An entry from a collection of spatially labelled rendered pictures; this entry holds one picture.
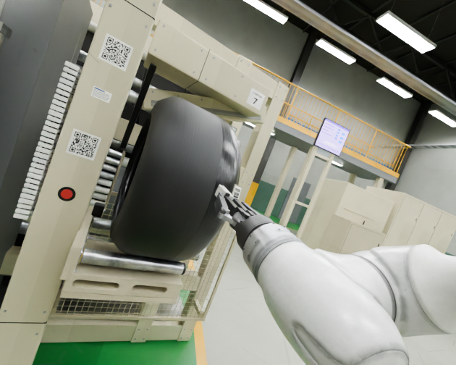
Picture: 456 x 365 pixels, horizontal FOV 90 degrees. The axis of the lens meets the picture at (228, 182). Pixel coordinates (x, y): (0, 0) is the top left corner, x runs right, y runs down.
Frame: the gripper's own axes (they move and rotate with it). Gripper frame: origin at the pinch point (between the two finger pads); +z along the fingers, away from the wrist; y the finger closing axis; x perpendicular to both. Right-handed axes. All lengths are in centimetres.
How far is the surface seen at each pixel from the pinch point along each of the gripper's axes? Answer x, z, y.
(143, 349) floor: 136, 63, -30
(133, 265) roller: 37.7, 18.9, 9.2
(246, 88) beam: -38, 64, -21
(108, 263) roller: 38.0, 18.9, 16.6
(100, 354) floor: 135, 61, -4
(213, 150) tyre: -7.7, 16.3, 1.0
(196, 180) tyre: 1.5, 11.0, 3.9
